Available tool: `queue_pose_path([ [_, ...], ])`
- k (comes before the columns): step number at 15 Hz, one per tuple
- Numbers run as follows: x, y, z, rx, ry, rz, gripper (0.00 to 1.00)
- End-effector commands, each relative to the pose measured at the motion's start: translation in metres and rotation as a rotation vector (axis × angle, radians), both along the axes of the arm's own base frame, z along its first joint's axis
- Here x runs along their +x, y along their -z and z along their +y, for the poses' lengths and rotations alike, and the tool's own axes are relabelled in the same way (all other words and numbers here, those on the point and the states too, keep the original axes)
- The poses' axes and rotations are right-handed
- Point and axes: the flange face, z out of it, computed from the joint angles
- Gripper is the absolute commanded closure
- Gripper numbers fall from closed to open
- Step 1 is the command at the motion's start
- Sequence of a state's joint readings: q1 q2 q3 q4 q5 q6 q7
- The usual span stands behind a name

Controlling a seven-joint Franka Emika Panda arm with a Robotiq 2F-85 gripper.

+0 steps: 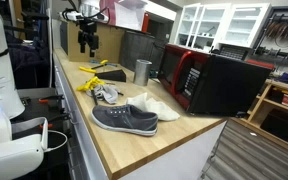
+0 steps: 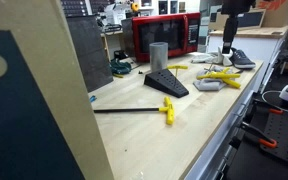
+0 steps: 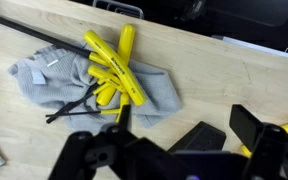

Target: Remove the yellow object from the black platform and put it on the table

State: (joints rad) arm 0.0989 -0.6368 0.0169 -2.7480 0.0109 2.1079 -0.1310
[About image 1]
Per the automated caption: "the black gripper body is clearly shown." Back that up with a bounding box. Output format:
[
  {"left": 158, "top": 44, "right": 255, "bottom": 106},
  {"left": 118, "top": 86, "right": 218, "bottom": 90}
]
[{"left": 77, "top": 19, "right": 100, "bottom": 52}]

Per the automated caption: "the yellow and black small tool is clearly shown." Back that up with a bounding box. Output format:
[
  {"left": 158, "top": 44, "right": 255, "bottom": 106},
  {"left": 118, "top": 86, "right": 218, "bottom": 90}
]
[{"left": 90, "top": 59, "right": 109, "bottom": 70}]

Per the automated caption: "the white paper sheet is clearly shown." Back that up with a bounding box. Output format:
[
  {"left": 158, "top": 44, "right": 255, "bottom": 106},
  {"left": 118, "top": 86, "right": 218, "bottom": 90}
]
[{"left": 113, "top": 0, "right": 149, "bottom": 32}]

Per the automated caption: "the orange handled black clamp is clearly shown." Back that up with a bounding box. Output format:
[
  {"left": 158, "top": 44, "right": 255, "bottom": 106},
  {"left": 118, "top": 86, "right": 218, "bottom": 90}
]
[
  {"left": 38, "top": 94, "right": 65, "bottom": 104},
  {"left": 38, "top": 112, "right": 72, "bottom": 130}
]

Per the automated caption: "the black wedge platform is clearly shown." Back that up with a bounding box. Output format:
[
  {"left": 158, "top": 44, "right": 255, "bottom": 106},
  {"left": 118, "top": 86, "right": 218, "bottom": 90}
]
[{"left": 95, "top": 69, "right": 128, "bottom": 83}]

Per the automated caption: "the black marker pen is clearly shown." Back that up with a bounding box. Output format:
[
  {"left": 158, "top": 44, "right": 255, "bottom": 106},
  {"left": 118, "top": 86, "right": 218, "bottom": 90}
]
[{"left": 90, "top": 88, "right": 99, "bottom": 106}]

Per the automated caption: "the dark hanging clothing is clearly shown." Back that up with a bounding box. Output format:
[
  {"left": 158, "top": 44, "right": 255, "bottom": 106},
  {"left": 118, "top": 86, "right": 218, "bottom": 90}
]
[{"left": 5, "top": 31, "right": 51, "bottom": 90}]

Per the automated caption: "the brown cardboard box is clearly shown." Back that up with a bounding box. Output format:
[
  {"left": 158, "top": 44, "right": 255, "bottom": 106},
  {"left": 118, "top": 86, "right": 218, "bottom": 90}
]
[{"left": 59, "top": 21, "right": 126, "bottom": 65}]

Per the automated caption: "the white table base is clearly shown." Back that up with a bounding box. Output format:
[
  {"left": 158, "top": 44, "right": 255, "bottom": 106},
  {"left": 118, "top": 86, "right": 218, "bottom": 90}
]
[{"left": 52, "top": 53, "right": 228, "bottom": 180}]

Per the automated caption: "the grey crumpled cloth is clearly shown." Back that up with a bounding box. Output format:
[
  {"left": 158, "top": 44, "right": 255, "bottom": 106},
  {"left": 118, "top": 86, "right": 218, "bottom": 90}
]
[{"left": 89, "top": 83, "right": 120, "bottom": 105}]

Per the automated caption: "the black slotted crate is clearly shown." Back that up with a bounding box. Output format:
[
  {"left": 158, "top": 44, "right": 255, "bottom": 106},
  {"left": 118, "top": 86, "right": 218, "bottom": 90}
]
[{"left": 218, "top": 44, "right": 252, "bottom": 61}]

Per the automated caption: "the grey sneaker shoe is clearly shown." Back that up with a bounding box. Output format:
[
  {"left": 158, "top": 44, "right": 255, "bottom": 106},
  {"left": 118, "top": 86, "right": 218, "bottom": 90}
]
[{"left": 90, "top": 103, "right": 159, "bottom": 137}]

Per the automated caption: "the yellow plastic clamp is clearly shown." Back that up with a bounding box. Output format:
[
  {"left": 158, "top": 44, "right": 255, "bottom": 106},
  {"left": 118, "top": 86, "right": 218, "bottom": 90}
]
[{"left": 76, "top": 76, "right": 106, "bottom": 92}]

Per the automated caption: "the black tool pegboard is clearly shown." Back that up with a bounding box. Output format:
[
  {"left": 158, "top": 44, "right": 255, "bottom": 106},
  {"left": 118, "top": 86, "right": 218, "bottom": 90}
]
[{"left": 253, "top": 5, "right": 288, "bottom": 69}]

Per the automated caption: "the white glass door cabinet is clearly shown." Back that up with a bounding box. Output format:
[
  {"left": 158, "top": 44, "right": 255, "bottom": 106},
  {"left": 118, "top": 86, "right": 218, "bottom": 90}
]
[{"left": 175, "top": 2, "right": 272, "bottom": 50}]

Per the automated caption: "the wooden shelf unit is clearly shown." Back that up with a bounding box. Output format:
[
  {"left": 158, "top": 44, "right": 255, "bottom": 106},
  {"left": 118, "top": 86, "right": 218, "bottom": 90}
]
[{"left": 246, "top": 79, "right": 288, "bottom": 152}]

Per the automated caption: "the yellow handled tool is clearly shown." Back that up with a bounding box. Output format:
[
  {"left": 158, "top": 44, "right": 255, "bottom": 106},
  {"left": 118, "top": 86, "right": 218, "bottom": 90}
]
[{"left": 78, "top": 66, "right": 98, "bottom": 74}]

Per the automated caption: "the metal cylindrical cup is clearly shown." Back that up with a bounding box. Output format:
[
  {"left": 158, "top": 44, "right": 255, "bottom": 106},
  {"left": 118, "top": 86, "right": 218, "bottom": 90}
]
[{"left": 132, "top": 58, "right": 153, "bottom": 87}]

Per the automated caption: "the grey mesh bin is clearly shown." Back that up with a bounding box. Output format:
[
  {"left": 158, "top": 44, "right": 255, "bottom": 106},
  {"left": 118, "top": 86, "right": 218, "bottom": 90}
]
[{"left": 118, "top": 30, "right": 167, "bottom": 72}]

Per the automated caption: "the red upright panel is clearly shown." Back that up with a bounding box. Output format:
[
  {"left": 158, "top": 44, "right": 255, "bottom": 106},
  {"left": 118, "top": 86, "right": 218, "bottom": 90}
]
[{"left": 141, "top": 12, "right": 150, "bottom": 34}]

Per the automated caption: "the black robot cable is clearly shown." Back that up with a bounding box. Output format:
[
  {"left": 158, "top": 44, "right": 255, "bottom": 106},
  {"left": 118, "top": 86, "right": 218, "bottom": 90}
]
[{"left": 59, "top": 0, "right": 111, "bottom": 25}]

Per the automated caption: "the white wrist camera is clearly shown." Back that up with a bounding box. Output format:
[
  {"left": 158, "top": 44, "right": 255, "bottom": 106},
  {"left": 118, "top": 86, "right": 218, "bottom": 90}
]
[{"left": 61, "top": 9, "right": 85, "bottom": 23}]

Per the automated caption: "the white cable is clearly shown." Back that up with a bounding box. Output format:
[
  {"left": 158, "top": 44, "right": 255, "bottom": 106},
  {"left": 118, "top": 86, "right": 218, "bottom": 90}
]
[{"left": 43, "top": 129, "right": 69, "bottom": 153}]

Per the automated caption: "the white cloth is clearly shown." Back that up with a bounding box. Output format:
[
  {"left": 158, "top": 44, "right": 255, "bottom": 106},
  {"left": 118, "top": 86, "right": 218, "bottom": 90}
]
[{"left": 126, "top": 92, "right": 181, "bottom": 122}]

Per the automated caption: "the red and black microwave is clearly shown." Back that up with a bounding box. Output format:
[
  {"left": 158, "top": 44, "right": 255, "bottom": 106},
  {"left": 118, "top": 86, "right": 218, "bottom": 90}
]
[{"left": 156, "top": 43, "right": 274, "bottom": 117}]

